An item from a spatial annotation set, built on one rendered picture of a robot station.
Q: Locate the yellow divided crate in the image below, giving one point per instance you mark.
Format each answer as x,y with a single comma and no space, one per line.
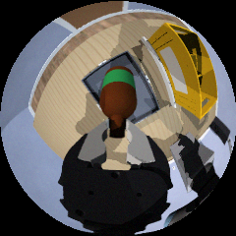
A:
192,82

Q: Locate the brown bottle with green label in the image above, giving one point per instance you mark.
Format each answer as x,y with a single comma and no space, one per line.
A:
118,99

